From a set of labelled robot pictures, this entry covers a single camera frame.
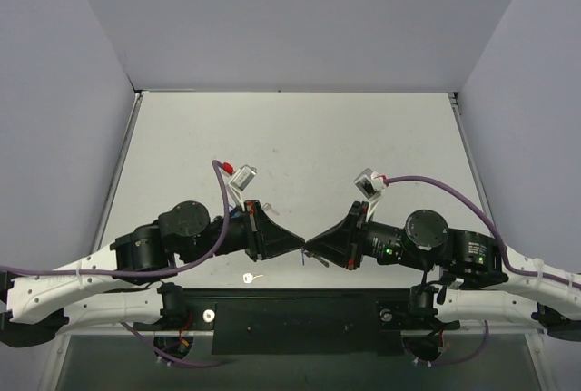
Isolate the blue key tag with keys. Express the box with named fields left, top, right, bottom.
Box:
left=300, top=249, right=330, bottom=268

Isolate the white head key front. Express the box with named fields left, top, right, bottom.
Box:
left=242, top=272, right=262, bottom=284

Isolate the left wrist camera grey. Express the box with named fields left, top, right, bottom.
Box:
left=228, top=164, right=257, bottom=200

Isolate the silver key centre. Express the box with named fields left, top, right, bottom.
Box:
left=262, top=203, right=279, bottom=215

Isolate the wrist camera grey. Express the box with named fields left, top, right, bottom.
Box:
left=354, top=168, right=388, bottom=221
left=228, top=164, right=257, bottom=200

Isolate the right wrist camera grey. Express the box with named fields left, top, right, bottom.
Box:
left=354, top=168, right=388, bottom=221

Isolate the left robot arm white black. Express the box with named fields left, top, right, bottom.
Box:
left=1, top=200, right=305, bottom=347

